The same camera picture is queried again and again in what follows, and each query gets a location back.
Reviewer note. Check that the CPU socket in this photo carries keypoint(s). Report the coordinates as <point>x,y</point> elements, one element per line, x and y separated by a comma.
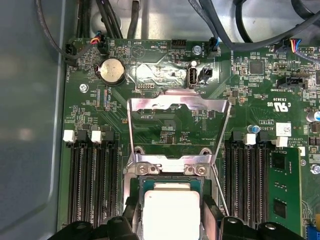
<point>132,185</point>

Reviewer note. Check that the white label sticker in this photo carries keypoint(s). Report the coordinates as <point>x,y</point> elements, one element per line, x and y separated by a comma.
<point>283,129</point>

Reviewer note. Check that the small black connector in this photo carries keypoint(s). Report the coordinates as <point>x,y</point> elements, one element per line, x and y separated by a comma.
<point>207,73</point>

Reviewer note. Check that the silver board screw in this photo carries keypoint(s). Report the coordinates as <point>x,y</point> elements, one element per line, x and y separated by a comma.
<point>315,169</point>
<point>84,88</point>
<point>197,50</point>

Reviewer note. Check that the square black chip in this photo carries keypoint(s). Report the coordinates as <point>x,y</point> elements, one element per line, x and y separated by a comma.
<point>256,67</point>

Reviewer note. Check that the silver CPU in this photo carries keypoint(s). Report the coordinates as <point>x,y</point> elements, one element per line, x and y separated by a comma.
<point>172,212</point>

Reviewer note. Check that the large blue capacitor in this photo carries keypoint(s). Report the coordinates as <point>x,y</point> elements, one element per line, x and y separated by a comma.
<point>313,117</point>

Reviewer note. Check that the black open PC case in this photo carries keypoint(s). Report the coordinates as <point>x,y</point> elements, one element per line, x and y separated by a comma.
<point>25,125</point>

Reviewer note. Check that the internal USB port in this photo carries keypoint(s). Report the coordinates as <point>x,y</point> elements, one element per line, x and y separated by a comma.
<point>192,76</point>

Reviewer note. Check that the green motherboard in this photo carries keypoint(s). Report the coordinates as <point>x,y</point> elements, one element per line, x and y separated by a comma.
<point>225,112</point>

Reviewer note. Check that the black fan connector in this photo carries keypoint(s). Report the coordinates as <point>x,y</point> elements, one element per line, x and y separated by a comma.
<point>214,48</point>

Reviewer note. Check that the installed green RAM stick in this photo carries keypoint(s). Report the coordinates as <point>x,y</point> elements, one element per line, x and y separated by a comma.
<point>285,190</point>

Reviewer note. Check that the blue board connector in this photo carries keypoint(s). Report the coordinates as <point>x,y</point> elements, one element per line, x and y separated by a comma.
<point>313,232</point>

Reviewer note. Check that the black board connector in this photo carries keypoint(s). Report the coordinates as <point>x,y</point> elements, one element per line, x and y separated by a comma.
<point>70,51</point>

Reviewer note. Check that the black pin header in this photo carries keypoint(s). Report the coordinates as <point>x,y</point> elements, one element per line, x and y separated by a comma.
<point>178,43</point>

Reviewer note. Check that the debug pin header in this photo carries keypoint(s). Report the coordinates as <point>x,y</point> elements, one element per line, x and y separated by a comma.
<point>145,86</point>

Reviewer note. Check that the metal socket cover frame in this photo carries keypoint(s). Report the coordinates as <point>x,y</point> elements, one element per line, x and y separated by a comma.
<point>180,100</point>

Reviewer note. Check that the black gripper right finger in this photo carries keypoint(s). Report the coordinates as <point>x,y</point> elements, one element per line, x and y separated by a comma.
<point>232,231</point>

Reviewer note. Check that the thin metal locking lever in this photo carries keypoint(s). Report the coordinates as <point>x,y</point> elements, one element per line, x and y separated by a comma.
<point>223,197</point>

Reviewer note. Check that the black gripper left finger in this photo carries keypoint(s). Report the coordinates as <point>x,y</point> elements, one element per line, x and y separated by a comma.
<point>117,230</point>

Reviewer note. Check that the small blue capacitor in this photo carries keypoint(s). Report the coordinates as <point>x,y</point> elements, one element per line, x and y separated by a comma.
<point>255,129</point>

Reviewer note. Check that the silver coin cell battery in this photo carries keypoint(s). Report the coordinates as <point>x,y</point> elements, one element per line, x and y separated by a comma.
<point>112,71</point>

